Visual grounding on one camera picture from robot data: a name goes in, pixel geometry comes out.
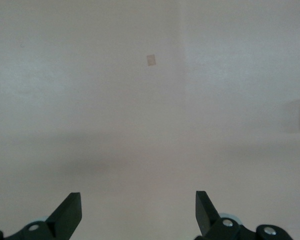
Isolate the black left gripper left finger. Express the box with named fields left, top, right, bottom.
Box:
left=0, top=192, right=83, bottom=240

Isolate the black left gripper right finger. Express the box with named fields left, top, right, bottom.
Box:
left=194, top=190, right=294, bottom=240

